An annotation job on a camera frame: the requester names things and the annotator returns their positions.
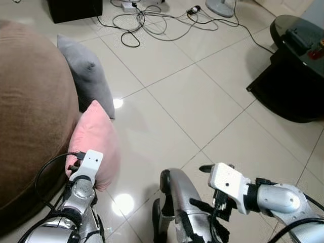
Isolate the grey pedestal fan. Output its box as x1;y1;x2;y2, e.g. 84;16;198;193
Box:
206;0;236;19

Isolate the black cabinet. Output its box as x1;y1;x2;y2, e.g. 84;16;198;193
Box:
48;0;103;24

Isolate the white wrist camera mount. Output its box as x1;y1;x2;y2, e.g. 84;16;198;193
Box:
208;163;252;204
75;149;104;182

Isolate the black glass coffee table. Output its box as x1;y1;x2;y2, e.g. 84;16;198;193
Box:
246;15;324;124

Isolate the black box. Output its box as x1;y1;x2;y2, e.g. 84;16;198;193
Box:
286;27;315;52

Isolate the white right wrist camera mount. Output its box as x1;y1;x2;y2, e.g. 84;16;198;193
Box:
208;163;252;204

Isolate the white power strip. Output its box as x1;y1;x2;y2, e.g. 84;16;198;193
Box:
121;2;140;12

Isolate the brown sofa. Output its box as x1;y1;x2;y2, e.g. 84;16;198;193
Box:
0;20;83;224

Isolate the black floor cable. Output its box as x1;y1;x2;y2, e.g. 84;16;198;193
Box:
93;0;277;55

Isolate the black plug adapter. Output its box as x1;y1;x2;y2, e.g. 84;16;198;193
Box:
186;5;203;15

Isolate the grey pillow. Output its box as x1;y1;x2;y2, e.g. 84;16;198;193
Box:
56;34;116;120

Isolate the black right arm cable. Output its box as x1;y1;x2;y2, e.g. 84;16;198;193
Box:
267;194;324;243

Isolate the pink pillow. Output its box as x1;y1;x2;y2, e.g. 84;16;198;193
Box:
65;100;122;192

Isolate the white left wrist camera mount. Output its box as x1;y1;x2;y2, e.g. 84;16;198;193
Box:
75;149;104;182

